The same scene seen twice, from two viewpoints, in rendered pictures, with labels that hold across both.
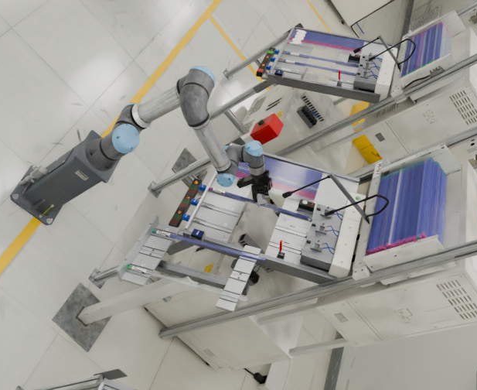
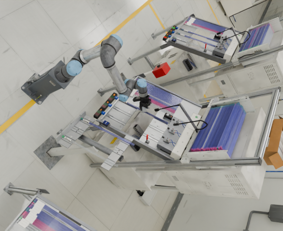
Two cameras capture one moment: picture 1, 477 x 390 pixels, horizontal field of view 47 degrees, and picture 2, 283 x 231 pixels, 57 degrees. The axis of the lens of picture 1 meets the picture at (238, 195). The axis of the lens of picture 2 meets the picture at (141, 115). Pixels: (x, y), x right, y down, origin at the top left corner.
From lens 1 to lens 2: 0.48 m
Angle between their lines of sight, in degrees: 8
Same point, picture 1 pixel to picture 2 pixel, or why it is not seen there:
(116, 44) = (93, 13)
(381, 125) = (224, 76)
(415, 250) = (214, 155)
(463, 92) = (271, 65)
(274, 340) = (143, 180)
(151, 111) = (88, 55)
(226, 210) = (125, 112)
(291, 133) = (177, 73)
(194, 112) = (106, 60)
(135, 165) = (92, 79)
